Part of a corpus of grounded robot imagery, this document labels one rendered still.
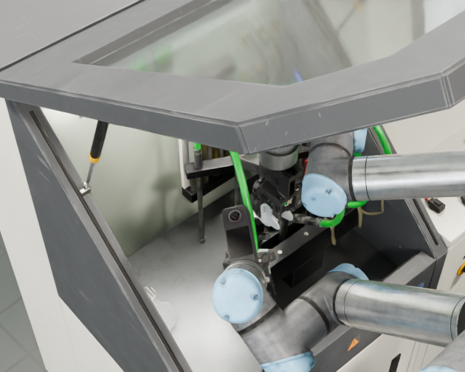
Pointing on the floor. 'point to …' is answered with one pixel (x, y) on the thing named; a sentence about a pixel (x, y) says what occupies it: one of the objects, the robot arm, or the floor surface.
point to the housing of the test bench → (5, 140)
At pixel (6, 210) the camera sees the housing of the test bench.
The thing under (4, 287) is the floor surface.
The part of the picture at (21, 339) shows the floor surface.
